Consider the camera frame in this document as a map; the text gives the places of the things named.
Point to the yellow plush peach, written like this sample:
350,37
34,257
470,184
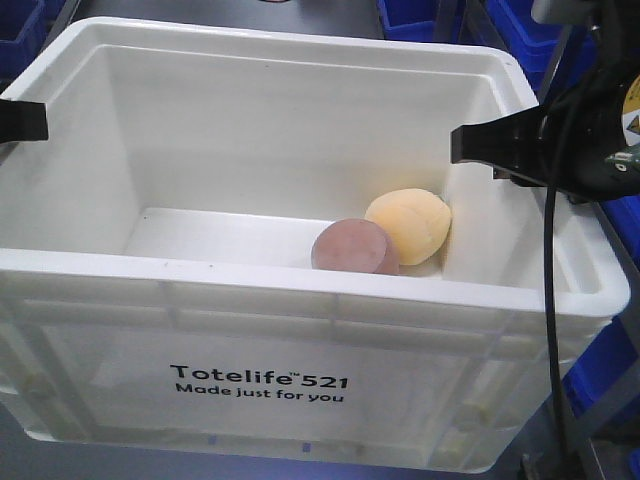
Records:
416,220

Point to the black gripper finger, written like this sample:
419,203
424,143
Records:
23,121

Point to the pink plush toy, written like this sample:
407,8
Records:
355,245

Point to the blue bin upper left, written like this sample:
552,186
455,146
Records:
24,27

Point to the blue plastic bin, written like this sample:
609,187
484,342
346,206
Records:
421,21

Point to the blue bin right shelf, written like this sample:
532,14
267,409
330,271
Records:
529,42

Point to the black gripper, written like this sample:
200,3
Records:
582,141

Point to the white plastic tote crate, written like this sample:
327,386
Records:
156,279

